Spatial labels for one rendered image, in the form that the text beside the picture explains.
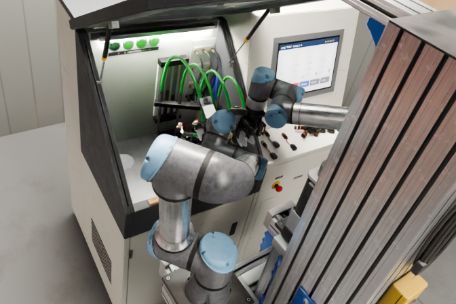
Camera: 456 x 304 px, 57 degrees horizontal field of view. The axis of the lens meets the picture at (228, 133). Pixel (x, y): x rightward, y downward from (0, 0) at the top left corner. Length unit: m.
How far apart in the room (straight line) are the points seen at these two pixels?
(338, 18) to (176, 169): 1.56
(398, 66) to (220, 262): 0.73
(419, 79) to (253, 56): 1.26
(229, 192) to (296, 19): 1.31
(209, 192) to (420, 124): 0.43
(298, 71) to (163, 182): 1.38
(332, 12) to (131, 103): 1.09
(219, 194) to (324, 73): 1.52
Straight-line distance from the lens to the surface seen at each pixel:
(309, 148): 2.17
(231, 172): 0.92
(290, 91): 1.46
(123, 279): 2.11
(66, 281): 2.70
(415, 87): 0.82
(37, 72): 3.35
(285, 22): 2.05
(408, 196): 0.89
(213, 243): 1.28
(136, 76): 2.01
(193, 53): 2.08
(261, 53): 2.01
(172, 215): 1.10
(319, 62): 2.28
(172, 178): 0.93
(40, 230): 2.93
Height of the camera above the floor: 2.29
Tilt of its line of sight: 38 degrees down
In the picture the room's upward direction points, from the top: 13 degrees clockwise
